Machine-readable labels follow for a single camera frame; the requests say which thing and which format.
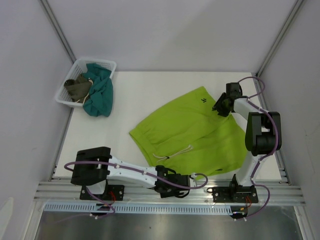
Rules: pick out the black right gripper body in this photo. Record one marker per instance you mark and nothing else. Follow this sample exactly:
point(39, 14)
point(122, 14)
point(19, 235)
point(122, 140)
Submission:
point(220, 105)

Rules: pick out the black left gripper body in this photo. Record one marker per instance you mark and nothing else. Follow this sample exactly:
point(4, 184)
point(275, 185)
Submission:
point(170, 192)

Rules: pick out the lime green shorts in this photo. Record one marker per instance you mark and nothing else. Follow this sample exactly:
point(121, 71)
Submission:
point(186, 135)

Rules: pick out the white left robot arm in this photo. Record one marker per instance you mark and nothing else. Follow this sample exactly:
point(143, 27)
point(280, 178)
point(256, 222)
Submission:
point(94, 167)

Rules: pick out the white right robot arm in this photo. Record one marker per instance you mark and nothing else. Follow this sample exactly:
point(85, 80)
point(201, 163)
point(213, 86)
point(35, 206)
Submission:
point(262, 135)

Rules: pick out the teal shorts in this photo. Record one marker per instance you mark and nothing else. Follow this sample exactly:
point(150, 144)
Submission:
point(101, 93)

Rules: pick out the olive brown shorts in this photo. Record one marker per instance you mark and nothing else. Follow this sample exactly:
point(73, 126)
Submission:
point(78, 89)

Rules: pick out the white plastic basket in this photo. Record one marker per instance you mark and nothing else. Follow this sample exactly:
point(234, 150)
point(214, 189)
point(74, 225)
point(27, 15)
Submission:
point(79, 67)

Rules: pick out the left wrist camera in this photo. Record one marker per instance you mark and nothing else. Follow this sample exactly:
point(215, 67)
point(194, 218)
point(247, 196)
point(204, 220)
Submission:
point(193, 178)

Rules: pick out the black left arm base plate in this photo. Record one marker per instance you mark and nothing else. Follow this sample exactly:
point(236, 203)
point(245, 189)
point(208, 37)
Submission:
point(113, 192)

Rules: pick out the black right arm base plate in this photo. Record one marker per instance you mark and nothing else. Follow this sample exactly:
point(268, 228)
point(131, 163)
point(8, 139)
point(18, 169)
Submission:
point(241, 195)

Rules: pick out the slotted grey cable duct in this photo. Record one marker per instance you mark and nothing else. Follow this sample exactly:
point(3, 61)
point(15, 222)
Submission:
point(135, 208)

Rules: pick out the aluminium mounting rail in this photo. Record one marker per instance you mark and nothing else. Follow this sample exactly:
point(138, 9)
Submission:
point(193, 192)

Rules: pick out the right aluminium corner post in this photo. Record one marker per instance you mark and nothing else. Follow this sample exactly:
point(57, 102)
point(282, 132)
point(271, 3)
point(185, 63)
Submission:
point(281, 35)

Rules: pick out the aluminium corner post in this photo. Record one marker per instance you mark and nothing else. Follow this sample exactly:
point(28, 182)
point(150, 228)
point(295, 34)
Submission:
point(48, 11)
point(281, 35)

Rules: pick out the left aluminium corner post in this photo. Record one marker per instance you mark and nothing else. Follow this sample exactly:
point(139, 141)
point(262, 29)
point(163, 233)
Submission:
point(48, 11)

